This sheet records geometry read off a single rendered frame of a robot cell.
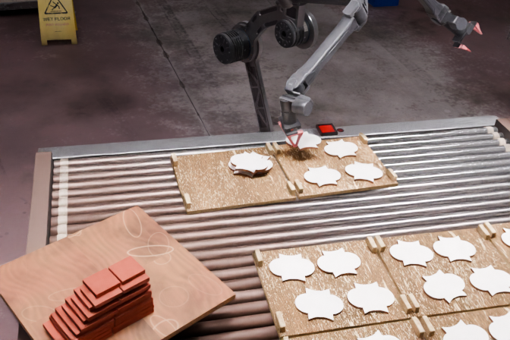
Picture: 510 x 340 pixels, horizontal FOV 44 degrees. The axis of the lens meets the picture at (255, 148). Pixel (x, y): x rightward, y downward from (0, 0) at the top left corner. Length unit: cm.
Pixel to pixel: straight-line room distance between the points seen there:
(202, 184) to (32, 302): 82
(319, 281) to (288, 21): 151
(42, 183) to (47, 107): 246
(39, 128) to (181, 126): 98
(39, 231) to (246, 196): 73
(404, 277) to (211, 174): 82
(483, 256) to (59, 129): 312
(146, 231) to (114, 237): 10
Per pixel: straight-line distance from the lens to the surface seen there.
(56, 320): 169
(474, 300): 209
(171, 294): 179
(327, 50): 243
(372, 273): 207
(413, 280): 209
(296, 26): 310
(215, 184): 235
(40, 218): 223
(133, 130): 445
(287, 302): 193
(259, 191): 233
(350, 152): 259
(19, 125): 463
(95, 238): 198
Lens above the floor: 234
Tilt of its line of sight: 33 degrees down
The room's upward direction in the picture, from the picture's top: 4 degrees clockwise
